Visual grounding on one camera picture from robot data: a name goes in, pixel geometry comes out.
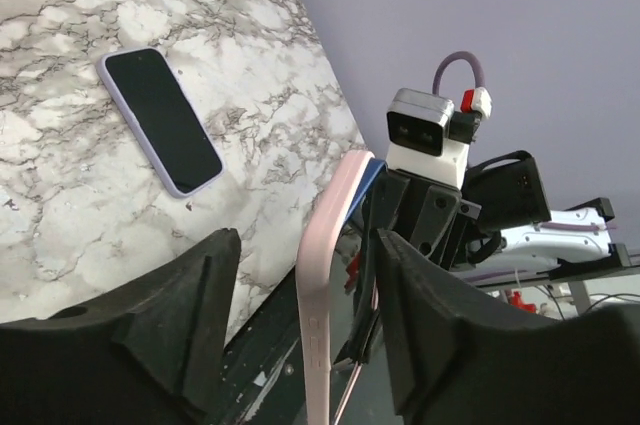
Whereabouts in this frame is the red clamp in background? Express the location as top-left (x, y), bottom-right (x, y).
top-left (507, 291), bottom-right (538, 314)

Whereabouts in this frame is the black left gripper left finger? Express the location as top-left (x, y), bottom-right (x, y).
top-left (1, 229), bottom-right (241, 424)

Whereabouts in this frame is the lavender phone case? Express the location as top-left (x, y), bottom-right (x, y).
top-left (98, 46), bottom-right (226, 199)

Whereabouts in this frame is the blue-edged smartphone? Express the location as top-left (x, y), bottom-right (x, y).
top-left (344, 158), bottom-right (386, 224)

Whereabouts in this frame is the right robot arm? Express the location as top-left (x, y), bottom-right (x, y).
top-left (383, 151), bottom-right (639, 289)

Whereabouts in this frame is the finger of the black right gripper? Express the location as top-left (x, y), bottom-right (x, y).
top-left (333, 229), bottom-right (382, 370)

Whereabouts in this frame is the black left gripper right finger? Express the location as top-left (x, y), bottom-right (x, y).
top-left (375, 230), bottom-right (639, 424)

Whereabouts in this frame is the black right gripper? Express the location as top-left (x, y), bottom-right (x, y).
top-left (361, 149), bottom-right (551, 270)

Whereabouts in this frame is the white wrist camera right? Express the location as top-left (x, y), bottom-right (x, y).
top-left (386, 88), bottom-right (471, 189)

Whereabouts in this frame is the pink phone case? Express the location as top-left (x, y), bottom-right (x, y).
top-left (295, 150), bottom-right (373, 425)

